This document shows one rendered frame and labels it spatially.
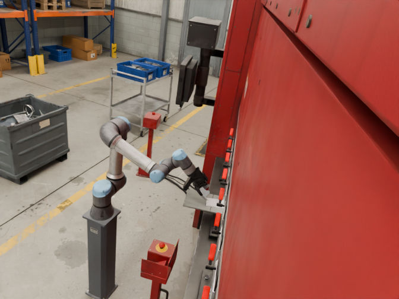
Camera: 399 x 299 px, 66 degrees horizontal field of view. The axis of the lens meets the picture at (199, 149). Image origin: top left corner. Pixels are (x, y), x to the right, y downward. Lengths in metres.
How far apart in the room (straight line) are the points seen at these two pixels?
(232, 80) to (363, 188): 2.37
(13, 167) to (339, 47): 3.66
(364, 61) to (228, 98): 2.41
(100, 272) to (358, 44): 2.37
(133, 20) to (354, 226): 9.95
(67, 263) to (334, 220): 2.82
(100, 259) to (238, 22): 1.96
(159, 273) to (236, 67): 1.58
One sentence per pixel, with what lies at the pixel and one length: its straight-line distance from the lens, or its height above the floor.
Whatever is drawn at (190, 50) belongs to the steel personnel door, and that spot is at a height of 0.56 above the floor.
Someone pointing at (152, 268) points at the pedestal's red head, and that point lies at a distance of 1.89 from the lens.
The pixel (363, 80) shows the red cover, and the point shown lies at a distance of 0.18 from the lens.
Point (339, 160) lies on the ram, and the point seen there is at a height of 2.11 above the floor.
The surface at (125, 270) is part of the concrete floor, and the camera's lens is 2.87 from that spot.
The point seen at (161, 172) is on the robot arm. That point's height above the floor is 1.26.
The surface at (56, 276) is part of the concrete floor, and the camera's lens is 2.90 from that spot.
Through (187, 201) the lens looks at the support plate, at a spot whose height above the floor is 1.00.
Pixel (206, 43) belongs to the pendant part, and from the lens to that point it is 2.65.
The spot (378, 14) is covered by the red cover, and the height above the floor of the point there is 2.20.
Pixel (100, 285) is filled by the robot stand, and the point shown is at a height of 0.18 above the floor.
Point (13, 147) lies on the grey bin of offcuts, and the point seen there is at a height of 0.48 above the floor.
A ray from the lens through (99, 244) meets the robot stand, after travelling 2.27.
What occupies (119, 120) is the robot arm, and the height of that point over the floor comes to 1.42.
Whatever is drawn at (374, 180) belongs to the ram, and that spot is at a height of 2.13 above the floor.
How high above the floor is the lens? 2.20
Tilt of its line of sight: 28 degrees down
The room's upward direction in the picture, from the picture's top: 10 degrees clockwise
